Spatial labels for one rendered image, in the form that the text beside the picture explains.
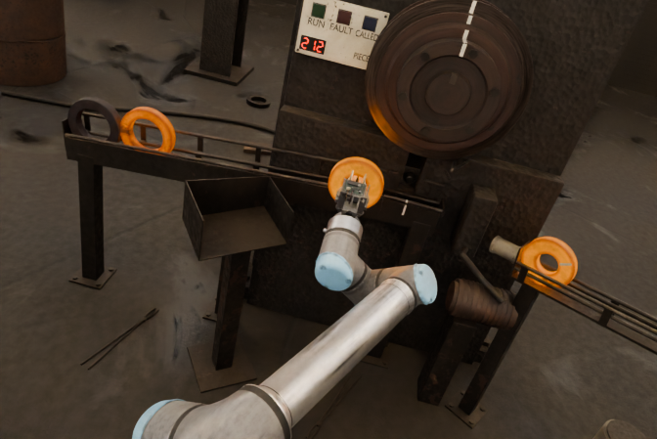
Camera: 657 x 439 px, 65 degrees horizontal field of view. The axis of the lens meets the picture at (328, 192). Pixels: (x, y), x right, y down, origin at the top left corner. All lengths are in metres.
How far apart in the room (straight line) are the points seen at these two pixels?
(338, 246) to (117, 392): 1.00
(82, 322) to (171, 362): 0.37
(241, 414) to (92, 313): 1.39
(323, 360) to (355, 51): 1.02
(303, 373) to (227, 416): 0.15
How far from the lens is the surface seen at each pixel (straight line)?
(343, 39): 1.66
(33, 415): 1.91
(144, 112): 1.81
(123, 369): 1.97
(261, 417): 0.84
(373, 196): 1.46
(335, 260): 1.18
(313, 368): 0.93
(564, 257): 1.66
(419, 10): 1.49
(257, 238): 1.54
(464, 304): 1.73
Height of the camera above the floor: 1.52
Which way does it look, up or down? 30 degrees down
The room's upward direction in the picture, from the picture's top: 14 degrees clockwise
